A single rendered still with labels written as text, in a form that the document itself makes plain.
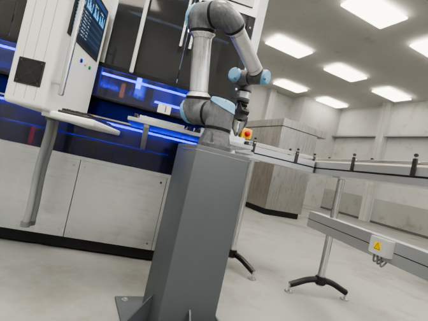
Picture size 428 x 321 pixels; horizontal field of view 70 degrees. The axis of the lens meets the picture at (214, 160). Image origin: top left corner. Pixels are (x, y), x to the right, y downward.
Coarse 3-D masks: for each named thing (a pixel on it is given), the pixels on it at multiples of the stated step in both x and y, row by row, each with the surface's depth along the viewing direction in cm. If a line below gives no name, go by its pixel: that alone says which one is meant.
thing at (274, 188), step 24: (264, 120) 689; (288, 120) 628; (264, 144) 674; (288, 144) 636; (312, 144) 663; (264, 168) 654; (288, 168) 641; (264, 192) 636; (288, 192) 645; (288, 216) 655
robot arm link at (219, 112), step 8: (208, 104) 133; (216, 104) 130; (224, 104) 130; (232, 104) 132; (200, 112) 135; (208, 112) 132; (216, 112) 130; (224, 112) 130; (232, 112) 132; (208, 120) 132; (216, 120) 129; (224, 120) 130
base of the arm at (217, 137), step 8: (208, 128) 131; (216, 128) 129; (224, 128) 130; (208, 136) 129; (216, 136) 128; (224, 136) 130; (200, 144) 130; (208, 144) 128; (216, 144) 127; (224, 144) 129
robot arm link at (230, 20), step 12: (216, 0) 127; (216, 12) 126; (228, 12) 125; (216, 24) 129; (228, 24) 128; (240, 24) 129; (240, 36) 134; (240, 48) 139; (252, 48) 142; (252, 60) 145; (252, 72) 150; (264, 72) 152; (252, 84) 160; (264, 84) 155
